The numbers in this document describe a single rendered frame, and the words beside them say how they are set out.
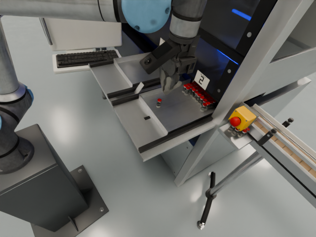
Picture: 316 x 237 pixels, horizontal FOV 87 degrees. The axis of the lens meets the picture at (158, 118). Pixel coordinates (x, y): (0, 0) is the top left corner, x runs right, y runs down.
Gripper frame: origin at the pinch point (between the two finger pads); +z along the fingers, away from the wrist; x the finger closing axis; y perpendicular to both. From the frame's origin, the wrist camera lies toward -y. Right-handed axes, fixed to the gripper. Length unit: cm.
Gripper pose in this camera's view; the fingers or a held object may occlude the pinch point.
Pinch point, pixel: (163, 91)
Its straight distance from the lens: 60.0
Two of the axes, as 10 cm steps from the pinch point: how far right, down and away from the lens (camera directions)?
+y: 8.5, -3.2, 4.3
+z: -1.4, 6.4, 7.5
